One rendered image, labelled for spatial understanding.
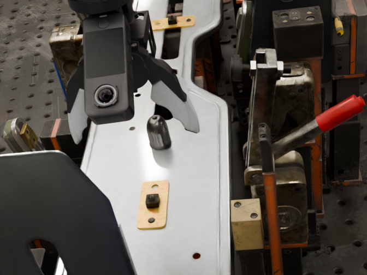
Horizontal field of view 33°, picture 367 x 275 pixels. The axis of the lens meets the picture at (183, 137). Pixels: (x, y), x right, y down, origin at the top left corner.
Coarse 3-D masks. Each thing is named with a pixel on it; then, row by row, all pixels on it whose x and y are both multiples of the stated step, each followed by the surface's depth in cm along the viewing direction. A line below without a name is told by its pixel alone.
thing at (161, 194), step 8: (144, 184) 85; (152, 184) 84; (160, 184) 84; (168, 184) 84; (144, 192) 83; (152, 192) 83; (160, 192) 83; (168, 192) 83; (144, 200) 82; (160, 200) 82; (144, 208) 81; (152, 208) 81; (160, 208) 81; (144, 216) 80; (152, 216) 80; (160, 216) 80; (144, 224) 79; (152, 224) 79; (160, 224) 79
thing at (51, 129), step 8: (48, 120) 101; (56, 120) 101; (64, 120) 101; (48, 128) 100; (56, 128) 99; (64, 128) 99; (40, 136) 98; (48, 136) 98; (56, 136) 98; (64, 136) 98; (48, 144) 99; (56, 144) 99; (64, 144) 99; (72, 144) 99; (80, 144) 99; (64, 152) 100; (72, 152) 100; (80, 152) 100; (80, 160) 101
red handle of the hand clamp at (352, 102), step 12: (336, 108) 70; (348, 108) 69; (360, 108) 69; (324, 120) 70; (336, 120) 70; (300, 132) 72; (312, 132) 71; (324, 132) 71; (276, 144) 74; (288, 144) 73; (300, 144) 73; (276, 156) 74
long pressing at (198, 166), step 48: (144, 0) 126; (192, 0) 123; (192, 48) 109; (144, 96) 101; (192, 96) 99; (96, 144) 93; (144, 144) 91; (192, 144) 90; (192, 192) 82; (144, 240) 77; (192, 240) 76
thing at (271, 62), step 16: (240, 64) 66; (256, 64) 66; (272, 64) 65; (256, 80) 66; (272, 80) 66; (256, 96) 67; (272, 96) 67; (256, 112) 68; (272, 112) 68; (256, 128) 70; (256, 144) 72; (256, 160) 73
